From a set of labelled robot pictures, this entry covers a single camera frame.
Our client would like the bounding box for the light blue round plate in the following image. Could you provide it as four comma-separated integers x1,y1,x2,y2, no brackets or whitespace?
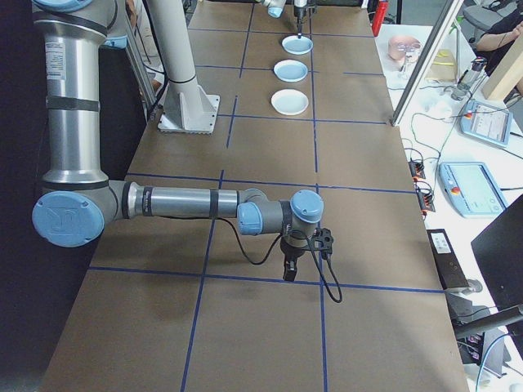
280,34,315,56
272,59,310,82

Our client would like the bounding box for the white round plate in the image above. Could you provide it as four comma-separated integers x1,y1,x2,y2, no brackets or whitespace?
270,88,309,117

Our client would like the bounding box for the red bottle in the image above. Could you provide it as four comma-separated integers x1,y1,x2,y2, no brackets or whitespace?
372,0,390,38

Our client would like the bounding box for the pink head model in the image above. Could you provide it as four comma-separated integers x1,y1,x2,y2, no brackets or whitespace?
387,33,422,63

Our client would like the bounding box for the clear glass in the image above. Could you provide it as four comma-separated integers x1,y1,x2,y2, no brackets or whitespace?
398,48,414,81

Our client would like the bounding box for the black orange connector block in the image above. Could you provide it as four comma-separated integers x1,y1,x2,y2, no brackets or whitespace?
415,189,436,214
408,158,427,181

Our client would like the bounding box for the cardboard box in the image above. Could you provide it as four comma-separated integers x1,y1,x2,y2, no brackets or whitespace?
424,48,459,83

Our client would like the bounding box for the black box with white label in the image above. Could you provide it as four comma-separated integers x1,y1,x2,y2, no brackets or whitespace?
426,228,472,292

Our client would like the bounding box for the person in white shirt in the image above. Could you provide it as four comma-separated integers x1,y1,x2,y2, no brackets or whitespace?
124,0,167,93

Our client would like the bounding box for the white crumpled tissue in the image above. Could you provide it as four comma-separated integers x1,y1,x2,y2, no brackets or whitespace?
424,100,453,120

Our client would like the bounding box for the white desk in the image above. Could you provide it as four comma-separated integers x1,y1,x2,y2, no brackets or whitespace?
373,22,523,392

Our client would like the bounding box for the grey office chair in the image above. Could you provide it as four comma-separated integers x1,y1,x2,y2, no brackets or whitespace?
463,0,506,44

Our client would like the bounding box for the glass jar device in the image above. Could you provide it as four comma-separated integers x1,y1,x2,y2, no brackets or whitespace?
450,56,489,101

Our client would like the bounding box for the silver clamp knob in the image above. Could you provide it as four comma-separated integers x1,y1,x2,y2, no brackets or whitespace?
445,278,485,296

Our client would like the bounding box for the grey blue teach pendant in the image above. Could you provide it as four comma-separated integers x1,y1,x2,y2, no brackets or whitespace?
437,161,511,219
458,99,515,149

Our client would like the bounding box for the person in black shirt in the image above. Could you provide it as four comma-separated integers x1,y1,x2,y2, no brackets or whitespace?
475,0,523,77

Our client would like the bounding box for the black monitor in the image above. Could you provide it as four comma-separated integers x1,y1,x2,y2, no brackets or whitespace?
470,194,523,312

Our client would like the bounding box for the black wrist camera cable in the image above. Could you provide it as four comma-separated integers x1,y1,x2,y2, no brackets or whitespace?
212,216,345,305

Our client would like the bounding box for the aluminium corner post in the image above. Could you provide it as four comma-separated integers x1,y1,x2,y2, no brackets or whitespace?
389,0,467,127

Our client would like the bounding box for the aluminium frame bar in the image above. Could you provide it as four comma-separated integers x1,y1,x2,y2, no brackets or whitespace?
124,24,163,122

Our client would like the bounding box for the black frame cover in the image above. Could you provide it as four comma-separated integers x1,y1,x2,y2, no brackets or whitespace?
0,0,159,392

